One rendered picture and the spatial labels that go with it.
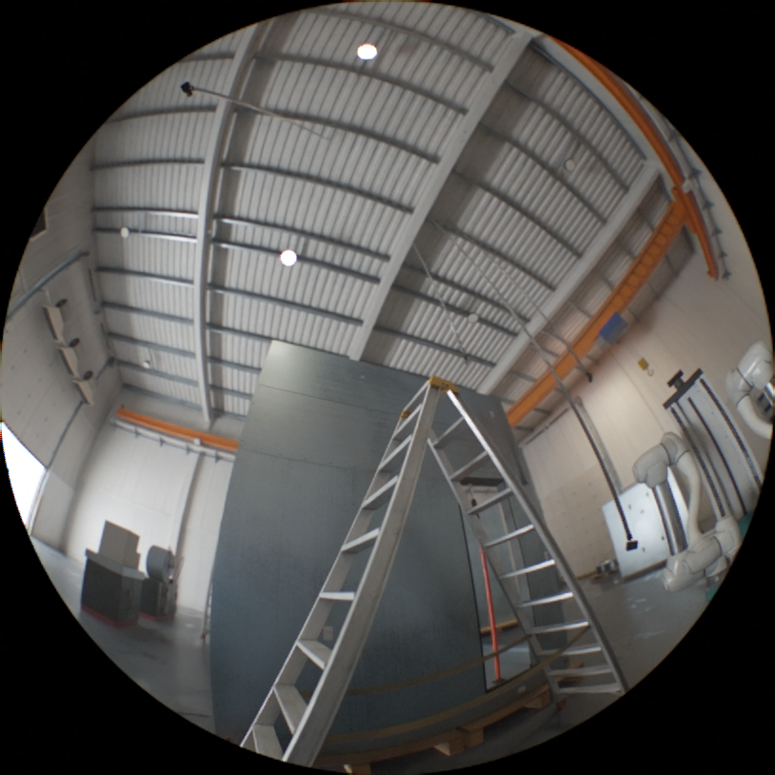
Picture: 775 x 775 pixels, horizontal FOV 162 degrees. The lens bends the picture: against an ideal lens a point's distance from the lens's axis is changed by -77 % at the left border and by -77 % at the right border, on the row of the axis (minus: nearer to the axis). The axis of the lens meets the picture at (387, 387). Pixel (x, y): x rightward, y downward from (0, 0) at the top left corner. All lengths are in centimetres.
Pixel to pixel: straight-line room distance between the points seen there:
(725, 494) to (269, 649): 247
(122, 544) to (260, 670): 357
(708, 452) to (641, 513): 575
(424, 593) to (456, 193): 719
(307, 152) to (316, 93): 150
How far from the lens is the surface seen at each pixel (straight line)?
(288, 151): 710
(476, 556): 655
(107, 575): 494
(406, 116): 695
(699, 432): 190
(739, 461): 190
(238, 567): 165
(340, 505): 177
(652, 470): 150
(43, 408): 1086
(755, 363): 158
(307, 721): 84
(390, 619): 178
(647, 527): 753
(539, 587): 259
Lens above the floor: 125
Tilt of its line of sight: 43 degrees up
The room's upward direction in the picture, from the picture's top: 5 degrees counter-clockwise
